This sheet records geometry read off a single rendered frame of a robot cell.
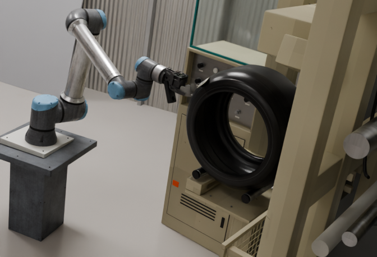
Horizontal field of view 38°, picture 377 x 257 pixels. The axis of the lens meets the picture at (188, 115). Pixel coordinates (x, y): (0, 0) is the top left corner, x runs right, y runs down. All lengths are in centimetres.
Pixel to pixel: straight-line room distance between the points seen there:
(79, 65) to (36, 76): 268
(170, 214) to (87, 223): 56
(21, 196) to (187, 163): 105
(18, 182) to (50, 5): 272
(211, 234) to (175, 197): 35
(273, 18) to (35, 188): 200
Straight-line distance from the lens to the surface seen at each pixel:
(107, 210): 391
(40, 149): 329
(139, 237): 368
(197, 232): 366
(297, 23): 189
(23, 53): 597
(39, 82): 586
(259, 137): 278
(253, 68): 245
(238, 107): 324
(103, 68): 279
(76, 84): 328
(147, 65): 273
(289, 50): 180
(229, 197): 265
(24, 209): 354
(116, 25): 578
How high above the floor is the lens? 210
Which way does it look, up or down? 22 degrees down
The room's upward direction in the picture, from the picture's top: 9 degrees clockwise
